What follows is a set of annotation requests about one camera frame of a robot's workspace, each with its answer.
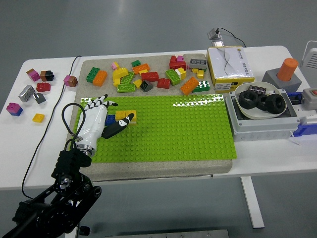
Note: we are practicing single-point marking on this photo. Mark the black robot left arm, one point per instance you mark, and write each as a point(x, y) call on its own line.
point(71, 161)

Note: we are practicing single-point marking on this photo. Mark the dark grey sloped brick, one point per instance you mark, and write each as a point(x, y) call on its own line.
point(39, 98)
point(146, 85)

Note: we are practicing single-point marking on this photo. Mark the white zip tie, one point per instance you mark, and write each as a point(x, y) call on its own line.
point(296, 141)

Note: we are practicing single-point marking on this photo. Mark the green studded baseplate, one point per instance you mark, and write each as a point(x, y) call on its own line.
point(168, 138)

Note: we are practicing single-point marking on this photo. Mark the orange long toy brick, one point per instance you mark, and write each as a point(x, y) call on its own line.
point(141, 68)
point(189, 86)
point(100, 78)

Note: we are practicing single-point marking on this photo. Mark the yellow curved toy brick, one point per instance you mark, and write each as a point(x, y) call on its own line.
point(120, 72)

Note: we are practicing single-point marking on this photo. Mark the grey plastic junction box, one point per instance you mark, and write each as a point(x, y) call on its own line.
point(260, 129)

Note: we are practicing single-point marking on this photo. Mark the brown and black brick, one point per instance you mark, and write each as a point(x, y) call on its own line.
point(47, 76)

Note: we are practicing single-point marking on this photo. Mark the flat yellow toy brick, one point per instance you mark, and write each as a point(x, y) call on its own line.
point(38, 117)

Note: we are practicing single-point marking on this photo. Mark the orange cylinder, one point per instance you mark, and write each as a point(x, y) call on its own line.
point(287, 69)

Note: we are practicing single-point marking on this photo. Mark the blue and white fixture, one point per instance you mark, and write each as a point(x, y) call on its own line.
point(304, 130)

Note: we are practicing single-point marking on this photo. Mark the red long toy brick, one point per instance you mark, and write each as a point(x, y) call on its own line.
point(178, 65)
point(149, 77)

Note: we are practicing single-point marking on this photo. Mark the large black nut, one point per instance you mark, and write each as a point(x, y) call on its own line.
point(270, 109)
point(241, 100)
point(261, 105)

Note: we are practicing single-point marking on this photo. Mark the lime green toy brick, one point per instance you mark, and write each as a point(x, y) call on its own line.
point(127, 78)
point(172, 77)
point(125, 87)

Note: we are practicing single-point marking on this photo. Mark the yellow square toy brick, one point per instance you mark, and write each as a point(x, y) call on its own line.
point(129, 111)
point(120, 114)

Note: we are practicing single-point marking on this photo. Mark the grey box with red button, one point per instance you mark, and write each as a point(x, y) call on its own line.
point(308, 99)

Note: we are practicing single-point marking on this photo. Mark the light grey long brick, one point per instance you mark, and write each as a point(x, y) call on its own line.
point(26, 93)

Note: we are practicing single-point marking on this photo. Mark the grey block holder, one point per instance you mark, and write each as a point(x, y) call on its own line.
point(272, 77)

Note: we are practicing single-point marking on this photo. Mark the grey long toy brick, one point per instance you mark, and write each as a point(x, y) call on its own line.
point(198, 63)

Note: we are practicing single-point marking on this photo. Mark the white bowl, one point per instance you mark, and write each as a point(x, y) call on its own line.
point(247, 112)

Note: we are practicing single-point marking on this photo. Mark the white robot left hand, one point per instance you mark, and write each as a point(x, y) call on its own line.
point(92, 124)

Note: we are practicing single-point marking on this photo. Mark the small white part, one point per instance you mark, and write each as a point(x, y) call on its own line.
point(271, 93)

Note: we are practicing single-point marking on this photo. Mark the white table leg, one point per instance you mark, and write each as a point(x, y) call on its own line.
point(252, 205)
point(76, 234)

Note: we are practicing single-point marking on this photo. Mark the white perforated stand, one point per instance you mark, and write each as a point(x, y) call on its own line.
point(312, 58)

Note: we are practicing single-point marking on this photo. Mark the pink brick with brown top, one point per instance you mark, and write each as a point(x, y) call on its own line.
point(33, 75)

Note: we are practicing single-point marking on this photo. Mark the small white toy brick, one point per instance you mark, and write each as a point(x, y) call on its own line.
point(178, 70)

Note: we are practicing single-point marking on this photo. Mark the pink and brown brick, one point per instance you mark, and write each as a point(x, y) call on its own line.
point(70, 81)

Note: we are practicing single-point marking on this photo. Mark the grey-brown foam mat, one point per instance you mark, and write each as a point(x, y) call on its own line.
point(158, 169)

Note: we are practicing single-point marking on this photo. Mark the small dark green brick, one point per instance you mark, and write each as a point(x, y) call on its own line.
point(136, 63)

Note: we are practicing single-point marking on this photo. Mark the magenta and blue brick stack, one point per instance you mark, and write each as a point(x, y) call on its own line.
point(14, 109)

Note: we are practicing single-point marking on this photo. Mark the dark green long brick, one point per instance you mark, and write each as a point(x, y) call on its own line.
point(92, 75)

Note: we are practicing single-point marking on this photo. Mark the small yellow toy brick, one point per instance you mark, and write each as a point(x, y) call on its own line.
point(143, 72)
point(137, 83)
point(194, 70)
point(200, 74)

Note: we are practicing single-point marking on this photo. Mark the small pink toy brick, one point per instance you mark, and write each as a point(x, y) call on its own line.
point(115, 66)
point(180, 58)

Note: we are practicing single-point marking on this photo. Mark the green brick with white studs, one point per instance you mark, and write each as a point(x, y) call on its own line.
point(201, 87)

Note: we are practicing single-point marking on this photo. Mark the white and yellow cardboard box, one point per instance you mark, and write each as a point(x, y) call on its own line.
point(227, 67)

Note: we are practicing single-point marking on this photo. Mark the small silver device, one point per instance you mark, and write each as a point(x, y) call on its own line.
point(215, 34)

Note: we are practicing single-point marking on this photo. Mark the dark connector strip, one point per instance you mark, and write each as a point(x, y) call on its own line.
point(257, 89)

